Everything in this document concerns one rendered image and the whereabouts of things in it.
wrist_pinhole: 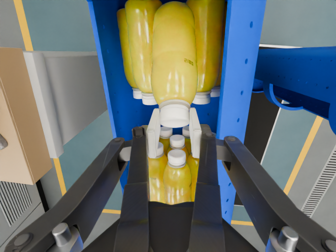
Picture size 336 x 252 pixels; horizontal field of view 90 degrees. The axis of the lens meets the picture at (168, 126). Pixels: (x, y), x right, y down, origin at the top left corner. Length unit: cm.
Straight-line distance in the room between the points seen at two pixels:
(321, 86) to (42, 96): 82
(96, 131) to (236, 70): 162
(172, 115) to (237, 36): 12
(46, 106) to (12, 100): 9
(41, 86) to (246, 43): 51
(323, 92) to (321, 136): 143
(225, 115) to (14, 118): 49
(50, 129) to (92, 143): 126
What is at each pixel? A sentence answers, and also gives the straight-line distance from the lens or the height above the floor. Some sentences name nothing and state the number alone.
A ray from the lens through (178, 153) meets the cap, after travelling 37.
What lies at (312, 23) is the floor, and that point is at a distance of 175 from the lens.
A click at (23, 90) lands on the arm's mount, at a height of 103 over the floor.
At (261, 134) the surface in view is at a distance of 161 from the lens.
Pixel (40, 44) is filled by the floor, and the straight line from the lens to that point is 181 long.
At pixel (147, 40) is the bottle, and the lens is 32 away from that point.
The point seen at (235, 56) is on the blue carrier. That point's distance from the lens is 24.
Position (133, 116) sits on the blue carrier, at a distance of 46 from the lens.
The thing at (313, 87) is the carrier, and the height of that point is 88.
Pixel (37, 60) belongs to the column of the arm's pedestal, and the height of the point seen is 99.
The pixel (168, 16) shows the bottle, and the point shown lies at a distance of 28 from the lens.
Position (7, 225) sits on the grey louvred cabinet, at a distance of 229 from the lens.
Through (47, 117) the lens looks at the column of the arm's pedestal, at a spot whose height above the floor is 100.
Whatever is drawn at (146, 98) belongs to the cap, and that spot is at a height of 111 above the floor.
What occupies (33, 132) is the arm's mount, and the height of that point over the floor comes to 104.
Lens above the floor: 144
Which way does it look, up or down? 66 degrees down
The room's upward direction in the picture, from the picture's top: 173 degrees counter-clockwise
